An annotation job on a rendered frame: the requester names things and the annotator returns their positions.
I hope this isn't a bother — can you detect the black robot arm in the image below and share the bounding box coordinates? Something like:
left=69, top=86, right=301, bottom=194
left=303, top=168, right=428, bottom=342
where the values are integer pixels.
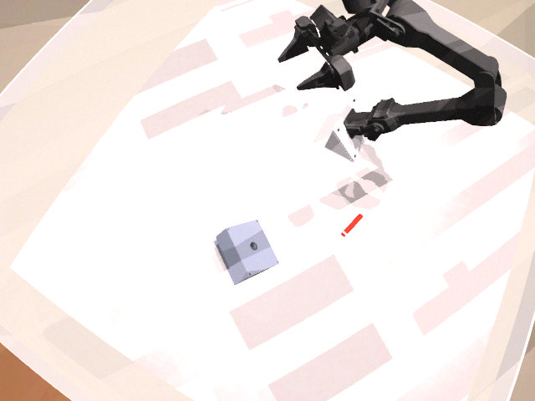
left=309, top=0, right=507, bottom=141

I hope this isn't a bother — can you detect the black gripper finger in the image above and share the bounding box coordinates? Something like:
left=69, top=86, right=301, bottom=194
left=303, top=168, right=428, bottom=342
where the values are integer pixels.
left=297, top=60, right=340, bottom=91
left=277, top=25, right=309, bottom=63

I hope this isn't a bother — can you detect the red peg with white band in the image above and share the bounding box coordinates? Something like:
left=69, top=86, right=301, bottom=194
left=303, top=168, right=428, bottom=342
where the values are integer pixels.
left=341, top=214, right=363, bottom=236

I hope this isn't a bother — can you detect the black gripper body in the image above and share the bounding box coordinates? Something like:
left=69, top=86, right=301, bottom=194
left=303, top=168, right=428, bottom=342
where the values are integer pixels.
left=295, top=15, right=363, bottom=92

